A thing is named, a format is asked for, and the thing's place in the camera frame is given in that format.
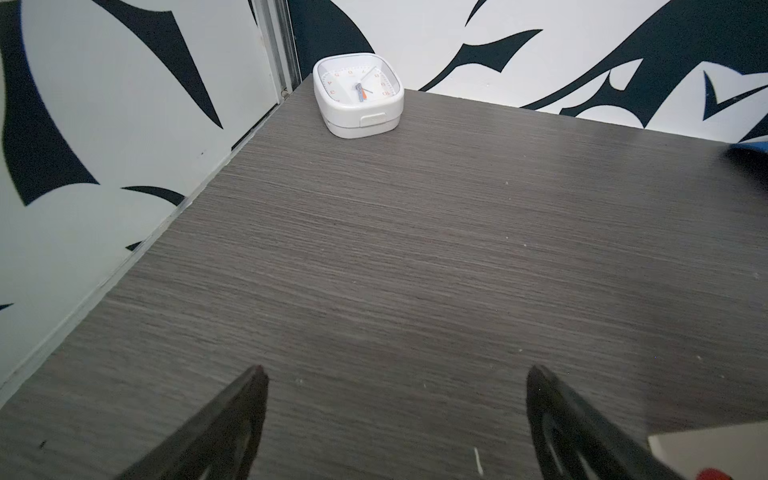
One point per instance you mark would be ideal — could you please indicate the white red paper bag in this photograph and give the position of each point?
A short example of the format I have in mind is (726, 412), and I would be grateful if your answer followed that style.
(737, 451)

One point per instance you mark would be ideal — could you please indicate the white square analog clock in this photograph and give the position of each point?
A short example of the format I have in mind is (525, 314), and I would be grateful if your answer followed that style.
(358, 94)

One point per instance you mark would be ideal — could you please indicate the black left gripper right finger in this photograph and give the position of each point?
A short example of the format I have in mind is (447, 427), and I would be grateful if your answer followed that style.
(573, 440)

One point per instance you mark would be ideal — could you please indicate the blue cloth cap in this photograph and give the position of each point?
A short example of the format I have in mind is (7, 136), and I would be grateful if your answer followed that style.
(753, 146)

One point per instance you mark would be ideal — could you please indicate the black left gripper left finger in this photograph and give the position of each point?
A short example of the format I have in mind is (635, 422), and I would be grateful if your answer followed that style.
(220, 441)

